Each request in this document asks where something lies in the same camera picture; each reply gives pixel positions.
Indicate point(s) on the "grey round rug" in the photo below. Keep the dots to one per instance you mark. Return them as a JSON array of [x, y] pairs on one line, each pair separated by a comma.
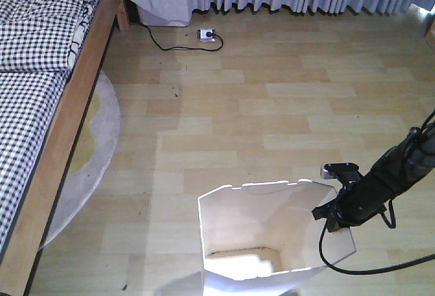
[[92, 155]]

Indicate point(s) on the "white plastic trash bin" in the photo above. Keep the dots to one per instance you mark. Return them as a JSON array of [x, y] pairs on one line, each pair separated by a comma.
[[261, 238]]

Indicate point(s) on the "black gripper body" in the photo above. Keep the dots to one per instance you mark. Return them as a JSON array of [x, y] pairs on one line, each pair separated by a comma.
[[354, 205]]

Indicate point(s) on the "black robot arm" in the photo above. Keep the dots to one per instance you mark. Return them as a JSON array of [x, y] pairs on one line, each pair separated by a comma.
[[404, 165]]

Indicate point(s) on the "white floor power socket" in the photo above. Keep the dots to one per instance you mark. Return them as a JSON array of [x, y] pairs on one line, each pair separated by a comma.
[[206, 35]]

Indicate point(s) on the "black white checkered bedding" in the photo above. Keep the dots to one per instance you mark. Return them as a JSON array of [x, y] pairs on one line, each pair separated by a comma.
[[40, 44]]

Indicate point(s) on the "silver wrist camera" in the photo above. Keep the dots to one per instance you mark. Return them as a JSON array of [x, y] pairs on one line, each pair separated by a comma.
[[345, 173]]

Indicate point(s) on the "wooden bed frame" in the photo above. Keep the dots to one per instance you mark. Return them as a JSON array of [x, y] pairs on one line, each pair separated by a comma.
[[36, 212]]

